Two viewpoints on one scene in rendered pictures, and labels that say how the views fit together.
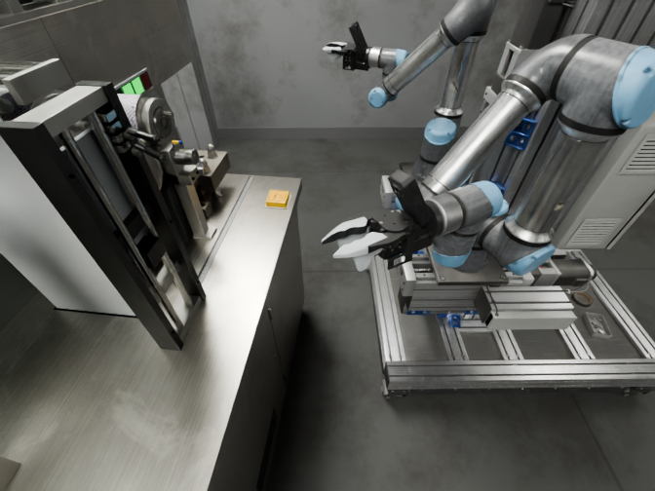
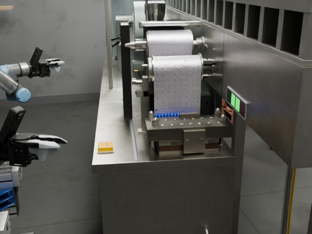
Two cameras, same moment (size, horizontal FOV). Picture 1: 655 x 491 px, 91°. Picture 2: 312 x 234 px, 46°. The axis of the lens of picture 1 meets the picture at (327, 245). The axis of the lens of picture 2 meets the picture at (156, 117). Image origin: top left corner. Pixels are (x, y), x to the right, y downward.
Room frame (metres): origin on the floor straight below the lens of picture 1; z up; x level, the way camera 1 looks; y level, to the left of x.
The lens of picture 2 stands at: (2.59, 0.06, 1.65)
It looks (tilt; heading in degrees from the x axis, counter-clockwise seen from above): 20 degrees down; 168
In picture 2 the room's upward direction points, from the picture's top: 1 degrees counter-clockwise
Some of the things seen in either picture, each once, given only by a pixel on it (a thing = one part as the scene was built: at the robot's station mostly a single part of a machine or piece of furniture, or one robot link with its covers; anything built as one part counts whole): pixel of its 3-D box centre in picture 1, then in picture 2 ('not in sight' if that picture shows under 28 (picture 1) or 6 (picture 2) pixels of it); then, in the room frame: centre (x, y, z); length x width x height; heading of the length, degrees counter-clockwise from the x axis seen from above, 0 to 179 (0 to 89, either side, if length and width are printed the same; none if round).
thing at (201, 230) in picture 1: (192, 195); (141, 105); (0.76, 0.39, 1.05); 0.06 x 0.05 x 0.31; 84
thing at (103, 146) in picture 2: (278, 199); (105, 146); (0.94, 0.18, 0.91); 0.07 x 0.07 x 0.02; 84
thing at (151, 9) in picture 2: not in sight; (154, 8); (0.10, 0.61, 1.50); 0.14 x 0.14 x 0.06
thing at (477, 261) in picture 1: (468, 245); not in sight; (0.75, -0.46, 0.87); 0.15 x 0.15 x 0.10
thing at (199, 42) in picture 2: not in sight; (197, 42); (0.59, 0.74, 1.34); 0.07 x 0.07 x 0.07; 84
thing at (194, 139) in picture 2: not in sight; (194, 141); (1.09, 0.57, 0.97); 0.10 x 0.03 x 0.11; 84
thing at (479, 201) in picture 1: (469, 206); (9, 72); (0.51, -0.28, 1.21); 0.11 x 0.08 x 0.09; 116
